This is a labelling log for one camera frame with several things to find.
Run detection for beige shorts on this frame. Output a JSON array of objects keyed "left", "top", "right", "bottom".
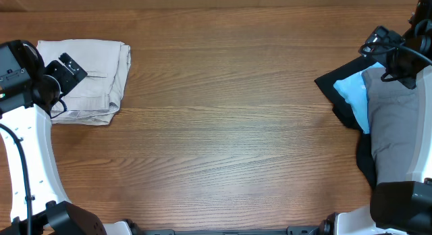
[{"left": 36, "top": 39, "right": 131, "bottom": 126}]

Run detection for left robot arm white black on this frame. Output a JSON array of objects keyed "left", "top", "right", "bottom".
[{"left": 1, "top": 40, "right": 140, "bottom": 235}]

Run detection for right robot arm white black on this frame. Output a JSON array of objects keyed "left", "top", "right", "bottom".
[{"left": 316, "top": 0, "right": 431, "bottom": 234}]

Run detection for light blue garment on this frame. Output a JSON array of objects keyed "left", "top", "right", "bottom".
[{"left": 333, "top": 63, "right": 384, "bottom": 134}]

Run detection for grey garment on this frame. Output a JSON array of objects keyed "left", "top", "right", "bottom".
[{"left": 362, "top": 68, "right": 419, "bottom": 184}]

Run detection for black garment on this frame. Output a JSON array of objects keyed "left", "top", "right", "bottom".
[{"left": 315, "top": 56, "right": 382, "bottom": 188}]

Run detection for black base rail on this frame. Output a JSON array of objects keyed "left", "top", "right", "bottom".
[{"left": 132, "top": 226, "right": 319, "bottom": 235}]

